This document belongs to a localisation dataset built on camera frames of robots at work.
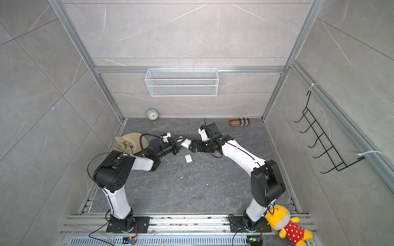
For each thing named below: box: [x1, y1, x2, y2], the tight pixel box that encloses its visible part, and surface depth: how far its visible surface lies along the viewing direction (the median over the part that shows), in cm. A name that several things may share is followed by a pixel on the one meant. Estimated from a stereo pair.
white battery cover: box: [184, 153, 193, 163], surface depth 99 cm
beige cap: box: [114, 132, 150, 154], surface depth 103 cm
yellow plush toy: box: [264, 204, 313, 246], surface depth 70 cm
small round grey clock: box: [146, 108, 160, 124], surface depth 117 cm
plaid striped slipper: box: [228, 117, 250, 127], surface depth 117 cm
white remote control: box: [180, 138, 192, 150], surface depth 87 cm
